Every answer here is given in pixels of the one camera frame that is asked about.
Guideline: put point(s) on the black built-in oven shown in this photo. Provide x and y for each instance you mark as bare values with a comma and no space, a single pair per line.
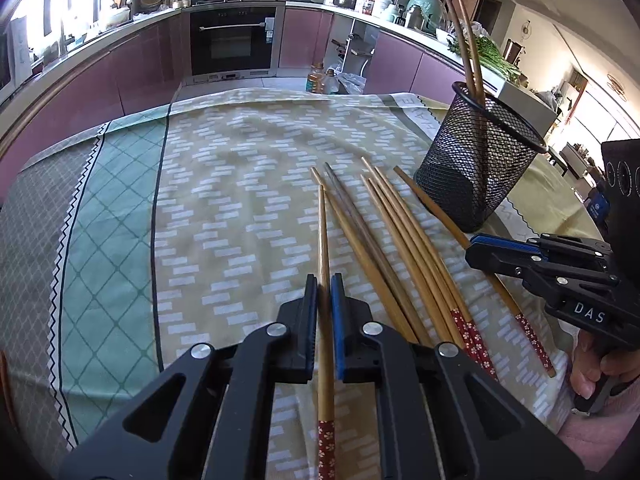
232,45

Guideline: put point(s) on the round ceiling lamp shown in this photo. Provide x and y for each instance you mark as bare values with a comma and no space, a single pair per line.
617,85

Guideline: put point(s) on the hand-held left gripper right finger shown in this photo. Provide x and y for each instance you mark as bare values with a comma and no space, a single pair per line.
338,330

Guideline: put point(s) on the yellow cooking oil bottle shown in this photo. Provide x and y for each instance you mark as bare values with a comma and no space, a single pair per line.
316,82

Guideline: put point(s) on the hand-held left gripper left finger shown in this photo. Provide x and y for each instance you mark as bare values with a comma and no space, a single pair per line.
307,330

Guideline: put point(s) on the plain brown wooden chopstick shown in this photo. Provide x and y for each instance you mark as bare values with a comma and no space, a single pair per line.
480,82
469,80

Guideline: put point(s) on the small steel kettle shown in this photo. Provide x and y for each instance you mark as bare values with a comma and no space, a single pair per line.
181,2

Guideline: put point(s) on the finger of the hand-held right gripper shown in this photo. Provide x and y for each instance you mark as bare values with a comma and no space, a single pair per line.
500,242
500,261

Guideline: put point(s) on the round woven basket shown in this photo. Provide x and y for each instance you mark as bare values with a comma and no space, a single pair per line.
151,1

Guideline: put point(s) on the bunch of wooden chopsticks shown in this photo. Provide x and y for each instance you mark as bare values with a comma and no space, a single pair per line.
430,270

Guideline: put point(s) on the yellow-green table cover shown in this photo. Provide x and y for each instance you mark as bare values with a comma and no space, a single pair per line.
550,195

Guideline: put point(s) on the wall fan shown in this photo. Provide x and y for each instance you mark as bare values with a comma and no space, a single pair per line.
526,31

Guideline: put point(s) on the blue bag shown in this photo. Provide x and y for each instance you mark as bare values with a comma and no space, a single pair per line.
597,208

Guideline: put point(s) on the person's right forearm pink sleeve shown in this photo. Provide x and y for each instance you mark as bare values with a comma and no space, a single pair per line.
605,430

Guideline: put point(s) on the pale green bag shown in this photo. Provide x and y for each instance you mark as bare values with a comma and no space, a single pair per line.
427,10

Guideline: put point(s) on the clear plastic bag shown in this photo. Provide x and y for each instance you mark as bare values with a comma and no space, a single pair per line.
352,84

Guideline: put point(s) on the person's right hand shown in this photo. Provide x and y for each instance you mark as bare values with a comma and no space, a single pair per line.
585,370

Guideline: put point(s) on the black mesh utensil holder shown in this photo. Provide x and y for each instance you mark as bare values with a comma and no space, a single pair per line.
475,175

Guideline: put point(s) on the purple kitchen cabinet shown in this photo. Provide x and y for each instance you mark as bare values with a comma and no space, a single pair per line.
305,37
415,70
125,75

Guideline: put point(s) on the white cabinet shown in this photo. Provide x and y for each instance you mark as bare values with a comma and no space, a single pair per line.
527,107

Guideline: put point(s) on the white kitchen countertop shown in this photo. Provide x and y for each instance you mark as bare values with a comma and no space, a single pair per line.
430,46

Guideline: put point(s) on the green leafy vegetables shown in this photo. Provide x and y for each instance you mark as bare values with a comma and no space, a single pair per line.
487,57

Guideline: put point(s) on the small bench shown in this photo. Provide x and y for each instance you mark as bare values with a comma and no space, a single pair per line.
559,157

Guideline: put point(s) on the red patterned wooden chopstick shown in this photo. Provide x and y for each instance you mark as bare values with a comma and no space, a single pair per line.
531,340
326,400

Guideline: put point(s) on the patterned green beige tablecloth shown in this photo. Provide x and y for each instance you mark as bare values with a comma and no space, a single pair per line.
225,210

